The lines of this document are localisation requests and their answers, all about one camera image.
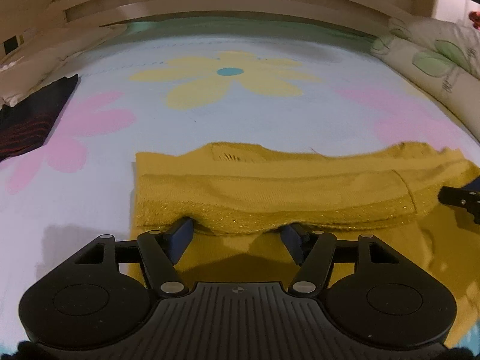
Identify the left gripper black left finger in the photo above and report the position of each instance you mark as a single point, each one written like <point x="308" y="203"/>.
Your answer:
<point x="97" y="269"/>

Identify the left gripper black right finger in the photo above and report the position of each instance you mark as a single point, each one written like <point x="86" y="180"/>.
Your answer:
<point x="375" y="263"/>

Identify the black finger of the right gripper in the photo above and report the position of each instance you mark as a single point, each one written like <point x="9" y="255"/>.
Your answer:
<point x="466" y="197"/>

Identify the mustard yellow knit garment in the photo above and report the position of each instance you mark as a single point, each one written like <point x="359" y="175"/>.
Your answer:
<point x="240" y="194"/>

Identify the floral rolled duvet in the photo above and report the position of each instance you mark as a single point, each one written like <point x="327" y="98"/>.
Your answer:
<point x="439" y="57"/>

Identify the floral bed sheet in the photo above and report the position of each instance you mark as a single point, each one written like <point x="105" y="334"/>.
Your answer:
<point x="182" y="87"/>

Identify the dark folded striped garment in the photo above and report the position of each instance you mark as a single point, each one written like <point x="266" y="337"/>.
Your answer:
<point x="26" y="126"/>

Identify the cream pillow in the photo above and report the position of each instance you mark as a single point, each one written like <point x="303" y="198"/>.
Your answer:
<point x="25" y="69"/>

